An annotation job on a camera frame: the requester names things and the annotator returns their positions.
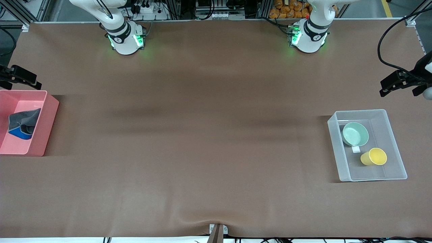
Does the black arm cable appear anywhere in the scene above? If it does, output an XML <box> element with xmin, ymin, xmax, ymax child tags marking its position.
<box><xmin>0</xmin><ymin>0</ymin><xmax>112</xmax><ymax>56</ymax></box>
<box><xmin>378</xmin><ymin>8</ymin><xmax>432</xmax><ymax>81</ymax></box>

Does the aluminium frame post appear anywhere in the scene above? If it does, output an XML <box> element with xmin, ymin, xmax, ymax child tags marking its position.
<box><xmin>0</xmin><ymin>0</ymin><xmax>51</xmax><ymax>26</ymax></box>
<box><xmin>403</xmin><ymin>0</ymin><xmax>432</xmax><ymax>27</ymax></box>

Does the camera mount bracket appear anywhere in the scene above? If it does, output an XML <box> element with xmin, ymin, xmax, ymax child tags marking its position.
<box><xmin>207</xmin><ymin>223</ymin><xmax>228</xmax><ymax>243</ymax></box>

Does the light green bowl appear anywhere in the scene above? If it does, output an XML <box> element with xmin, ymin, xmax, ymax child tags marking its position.
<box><xmin>342</xmin><ymin>122</ymin><xmax>370</xmax><ymax>147</ymax></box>

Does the brown table cover mat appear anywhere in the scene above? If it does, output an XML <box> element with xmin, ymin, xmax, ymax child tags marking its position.
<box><xmin>0</xmin><ymin>19</ymin><xmax>432</xmax><ymax>238</ymax></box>

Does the clear plastic bin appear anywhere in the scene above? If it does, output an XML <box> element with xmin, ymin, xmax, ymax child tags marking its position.
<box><xmin>327</xmin><ymin>109</ymin><xmax>408</xmax><ymax>182</ymax></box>

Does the yellow cup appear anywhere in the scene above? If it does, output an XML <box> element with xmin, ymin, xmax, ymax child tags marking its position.
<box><xmin>360</xmin><ymin>147</ymin><xmax>387</xmax><ymax>166</ymax></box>

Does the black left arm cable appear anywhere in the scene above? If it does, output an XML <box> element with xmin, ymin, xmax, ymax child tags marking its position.
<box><xmin>378</xmin><ymin>8</ymin><xmax>432</xmax><ymax>81</ymax></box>

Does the white power strip with plugs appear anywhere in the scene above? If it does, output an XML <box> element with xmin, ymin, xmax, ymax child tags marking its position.
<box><xmin>130</xmin><ymin>0</ymin><xmax>169</xmax><ymax>21</ymax></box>

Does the long white power strip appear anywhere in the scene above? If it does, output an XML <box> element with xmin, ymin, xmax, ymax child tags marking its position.
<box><xmin>210</xmin><ymin>12</ymin><xmax>246</xmax><ymax>20</ymax></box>

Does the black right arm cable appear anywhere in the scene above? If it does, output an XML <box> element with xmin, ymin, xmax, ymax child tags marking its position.
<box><xmin>0</xmin><ymin>0</ymin><xmax>112</xmax><ymax>56</ymax></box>

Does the pink plastic bin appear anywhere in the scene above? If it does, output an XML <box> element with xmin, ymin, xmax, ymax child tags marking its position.
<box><xmin>0</xmin><ymin>90</ymin><xmax>60</xmax><ymax>157</ymax></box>

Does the pile of orange bags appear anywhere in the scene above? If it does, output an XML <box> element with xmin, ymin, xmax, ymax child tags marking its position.
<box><xmin>269</xmin><ymin>0</ymin><xmax>312</xmax><ymax>19</ymax></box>

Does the grey and blue cloth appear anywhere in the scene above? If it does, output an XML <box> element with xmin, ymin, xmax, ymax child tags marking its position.
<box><xmin>8</xmin><ymin>108</ymin><xmax>42</xmax><ymax>140</ymax></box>

